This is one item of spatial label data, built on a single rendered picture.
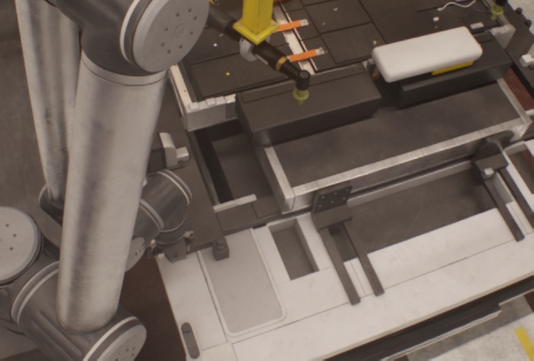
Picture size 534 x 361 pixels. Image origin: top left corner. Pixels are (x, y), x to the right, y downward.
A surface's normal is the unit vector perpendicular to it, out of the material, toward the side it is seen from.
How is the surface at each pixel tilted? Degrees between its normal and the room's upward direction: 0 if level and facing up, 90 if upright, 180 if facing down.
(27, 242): 6
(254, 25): 90
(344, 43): 0
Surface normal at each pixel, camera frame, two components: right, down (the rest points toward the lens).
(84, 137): -0.59, 0.37
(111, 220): 0.33, 0.69
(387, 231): 0.07, -0.54
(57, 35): 0.50, 0.72
